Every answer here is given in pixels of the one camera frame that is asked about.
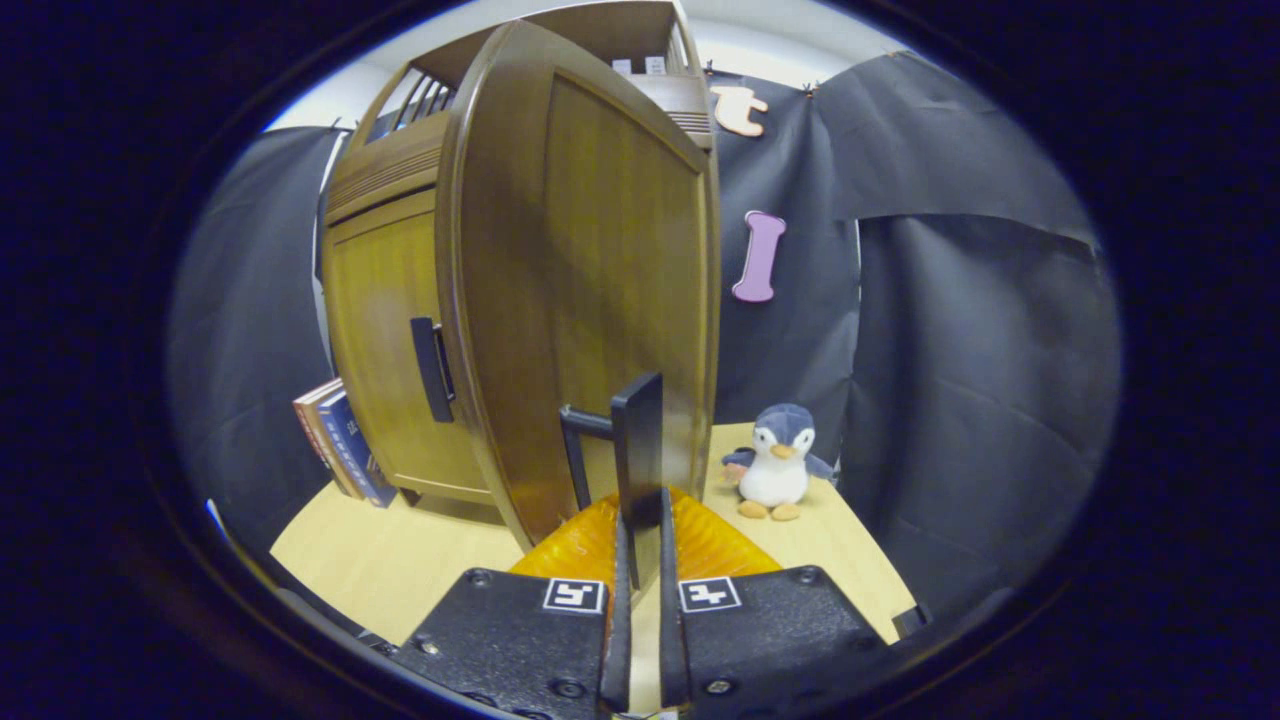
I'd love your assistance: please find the penguin plush toy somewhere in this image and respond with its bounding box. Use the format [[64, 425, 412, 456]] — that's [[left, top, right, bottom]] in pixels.
[[722, 403, 836, 522]]

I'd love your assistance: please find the wooden double-door shoe cabinet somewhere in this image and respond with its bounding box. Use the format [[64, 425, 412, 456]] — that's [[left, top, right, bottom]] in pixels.
[[318, 0, 723, 591]]

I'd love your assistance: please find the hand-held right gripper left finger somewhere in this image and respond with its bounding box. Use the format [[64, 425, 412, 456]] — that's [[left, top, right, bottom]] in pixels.
[[385, 490, 633, 720]]

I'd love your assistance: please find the wooden shoe cabinet door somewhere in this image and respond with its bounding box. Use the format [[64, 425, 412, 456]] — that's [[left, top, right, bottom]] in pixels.
[[322, 190, 496, 506], [437, 20, 721, 591]]

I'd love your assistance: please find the blue cover book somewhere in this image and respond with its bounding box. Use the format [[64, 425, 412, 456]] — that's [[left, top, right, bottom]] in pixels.
[[318, 390, 398, 509]]

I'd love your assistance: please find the black backdrop cloth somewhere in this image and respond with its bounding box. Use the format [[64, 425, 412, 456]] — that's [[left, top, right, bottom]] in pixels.
[[165, 50, 1121, 621]]

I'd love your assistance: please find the red cover book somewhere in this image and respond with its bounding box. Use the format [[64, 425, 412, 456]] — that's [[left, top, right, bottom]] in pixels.
[[293, 378, 351, 496]]

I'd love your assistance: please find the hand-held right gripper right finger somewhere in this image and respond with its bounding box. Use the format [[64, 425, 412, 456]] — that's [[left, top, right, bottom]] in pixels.
[[658, 487, 916, 716]]

